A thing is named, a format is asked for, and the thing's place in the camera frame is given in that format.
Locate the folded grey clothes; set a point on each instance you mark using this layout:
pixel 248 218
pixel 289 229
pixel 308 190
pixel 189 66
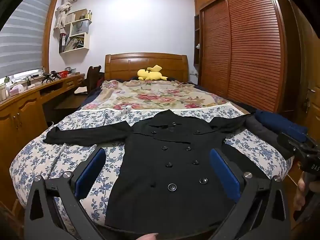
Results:
pixel 262 130

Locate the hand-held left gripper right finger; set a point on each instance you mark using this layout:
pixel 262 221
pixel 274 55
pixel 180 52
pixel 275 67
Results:
pixel 225 172

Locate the person's left hand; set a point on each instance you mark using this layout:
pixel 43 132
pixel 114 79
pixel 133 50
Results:
pixel 148 237

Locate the wooden bed headboard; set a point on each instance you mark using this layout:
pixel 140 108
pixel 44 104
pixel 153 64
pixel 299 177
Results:
pixel 130 65

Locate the person's right hand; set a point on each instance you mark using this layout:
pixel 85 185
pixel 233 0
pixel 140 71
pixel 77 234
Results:
pixel 300 190

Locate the red basket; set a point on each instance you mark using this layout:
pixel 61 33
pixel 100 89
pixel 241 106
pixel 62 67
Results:
pixel 63 74

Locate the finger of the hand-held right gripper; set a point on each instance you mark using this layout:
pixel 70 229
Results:
pixel 287 142

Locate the grey striped window blind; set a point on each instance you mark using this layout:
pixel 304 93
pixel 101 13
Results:
pixel 22 35

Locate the tied beige curtain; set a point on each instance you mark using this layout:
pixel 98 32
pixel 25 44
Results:
pixel 62 10

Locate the white wall shelf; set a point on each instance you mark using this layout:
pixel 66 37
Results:
pixel 77 40

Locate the dark wooden chair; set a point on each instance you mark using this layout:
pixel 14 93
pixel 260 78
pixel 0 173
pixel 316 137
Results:
pixel 91 77

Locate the folded navy clothes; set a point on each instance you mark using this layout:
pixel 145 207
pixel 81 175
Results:
pixel 277 122

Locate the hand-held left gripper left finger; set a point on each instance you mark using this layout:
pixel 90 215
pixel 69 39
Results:
pixel 92 172

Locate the red floral beige blanket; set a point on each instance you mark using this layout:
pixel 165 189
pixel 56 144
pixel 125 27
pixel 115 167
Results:
pixel 150 95

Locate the black button coat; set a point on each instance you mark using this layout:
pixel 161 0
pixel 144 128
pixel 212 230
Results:
pixel 160 175

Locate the wooden desk with cabinets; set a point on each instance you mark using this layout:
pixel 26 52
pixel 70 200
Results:
pixel 22 115

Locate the yellow plush toy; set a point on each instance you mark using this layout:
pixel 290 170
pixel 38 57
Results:
pixel 150 74

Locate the wooden louvered wardrobe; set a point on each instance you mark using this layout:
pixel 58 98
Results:
pixel 250 42

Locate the wooden door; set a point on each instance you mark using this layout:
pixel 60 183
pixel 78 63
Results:
pixel 312 100

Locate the pink container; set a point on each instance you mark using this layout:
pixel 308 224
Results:
pixel 17 89

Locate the blue floral white quilt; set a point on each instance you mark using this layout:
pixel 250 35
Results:
pixel 50 160

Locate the black clamp tool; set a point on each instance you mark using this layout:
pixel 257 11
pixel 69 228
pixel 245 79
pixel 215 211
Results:
pixel 50 77

